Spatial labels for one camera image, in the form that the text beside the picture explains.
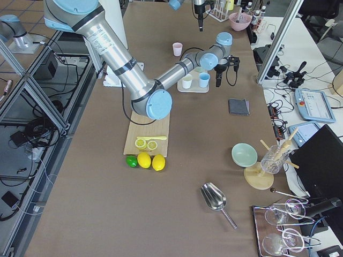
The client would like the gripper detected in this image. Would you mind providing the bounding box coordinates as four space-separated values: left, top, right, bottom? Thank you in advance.
214 58 229 87
193 0 205 32

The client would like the blue plastic cup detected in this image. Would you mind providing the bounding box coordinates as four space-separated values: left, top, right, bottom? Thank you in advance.
199 72 210 88

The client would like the cream yellow plastic cup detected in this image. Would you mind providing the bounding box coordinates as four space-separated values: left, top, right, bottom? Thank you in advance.
181 74 193 89

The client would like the green plastic cup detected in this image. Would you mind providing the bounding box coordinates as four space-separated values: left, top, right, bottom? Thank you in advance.
194 67 207 73

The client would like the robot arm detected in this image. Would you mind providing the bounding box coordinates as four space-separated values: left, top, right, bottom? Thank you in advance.
168 0 211 32
43 1 233 119

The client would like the cream rabbit tray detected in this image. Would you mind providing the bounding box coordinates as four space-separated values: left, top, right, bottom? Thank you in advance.
177 69 209 93

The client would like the wine glass rack tray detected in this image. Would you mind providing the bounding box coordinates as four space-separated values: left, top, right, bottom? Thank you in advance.
252 198 321 256

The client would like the yellow cup on rack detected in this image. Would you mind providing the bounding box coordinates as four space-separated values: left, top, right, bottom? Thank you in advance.
226 0 234 11

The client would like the grey folded cloth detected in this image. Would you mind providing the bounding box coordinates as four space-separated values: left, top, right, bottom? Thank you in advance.
228 99 250 116

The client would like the pink plastic cup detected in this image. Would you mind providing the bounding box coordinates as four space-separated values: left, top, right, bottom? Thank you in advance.
172 42 183 57

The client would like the pink bowl with ice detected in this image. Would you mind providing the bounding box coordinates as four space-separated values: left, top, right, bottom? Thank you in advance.
229 12 252 31

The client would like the wooden cutting board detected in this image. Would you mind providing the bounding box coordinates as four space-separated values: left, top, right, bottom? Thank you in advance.
123 115 170 157

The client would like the green bowl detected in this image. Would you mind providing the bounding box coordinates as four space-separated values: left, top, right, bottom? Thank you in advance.
232 143 258 168

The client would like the yellow plastic knife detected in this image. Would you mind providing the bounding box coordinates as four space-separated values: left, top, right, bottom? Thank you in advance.
137 136 167 141

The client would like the lower lemon half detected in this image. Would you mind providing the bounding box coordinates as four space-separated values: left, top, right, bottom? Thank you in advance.
147 140 158 151

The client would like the lemon half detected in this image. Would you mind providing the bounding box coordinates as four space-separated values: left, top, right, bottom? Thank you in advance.
147 140 158 151
135 139 147 150

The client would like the blue teach pendant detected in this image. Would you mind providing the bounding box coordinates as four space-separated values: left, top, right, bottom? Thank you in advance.
294 88 336 123

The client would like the clear glass cup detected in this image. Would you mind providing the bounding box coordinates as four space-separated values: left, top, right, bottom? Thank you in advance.
260 145 290 174

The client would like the upper lemon half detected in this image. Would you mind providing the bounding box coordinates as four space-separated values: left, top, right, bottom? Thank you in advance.
135 139 147 150

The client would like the wooden cup stand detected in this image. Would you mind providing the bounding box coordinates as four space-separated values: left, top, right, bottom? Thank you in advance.
244 129 299 190

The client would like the whole lemon near board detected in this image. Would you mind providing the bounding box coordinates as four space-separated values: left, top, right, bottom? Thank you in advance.
137 152 152 169

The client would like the green lime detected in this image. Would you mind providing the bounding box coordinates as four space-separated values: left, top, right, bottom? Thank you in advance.
125 155 138 168

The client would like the steel scoop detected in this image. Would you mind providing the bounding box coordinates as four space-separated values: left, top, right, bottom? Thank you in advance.
200 182 237 229

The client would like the black monitor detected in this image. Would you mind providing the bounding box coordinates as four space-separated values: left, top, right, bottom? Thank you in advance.
290 125 342 199

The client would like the white wire cup rack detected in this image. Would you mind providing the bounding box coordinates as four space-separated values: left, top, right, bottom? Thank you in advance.
209 0 229 22

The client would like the metal ice scoop handle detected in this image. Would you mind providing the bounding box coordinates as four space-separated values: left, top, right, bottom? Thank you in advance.
236 7 242 23

